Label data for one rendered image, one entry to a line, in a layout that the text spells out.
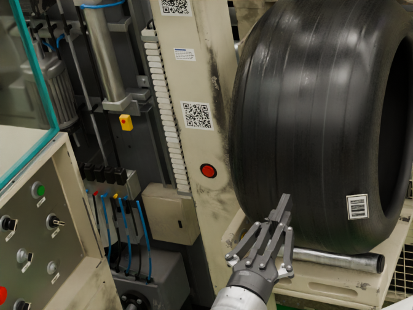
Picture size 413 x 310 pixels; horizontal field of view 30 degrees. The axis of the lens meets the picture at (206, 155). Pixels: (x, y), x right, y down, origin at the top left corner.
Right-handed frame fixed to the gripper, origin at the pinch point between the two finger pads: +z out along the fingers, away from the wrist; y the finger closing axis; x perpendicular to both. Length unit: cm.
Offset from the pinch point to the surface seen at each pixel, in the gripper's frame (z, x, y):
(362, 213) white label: 11.2, 9.9, -11.5
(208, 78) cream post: 32.1, -3.8, 27.7
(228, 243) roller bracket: 15.3, 32.2, 23.7
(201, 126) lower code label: 30.1, 9.2, 31.7
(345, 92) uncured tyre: 21.6, -11.7, -7.3
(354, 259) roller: 19.1, 35.0, -5.4
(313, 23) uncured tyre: 35.4, -17.5, 2.4
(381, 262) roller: 19.9, 35.6, -11.5
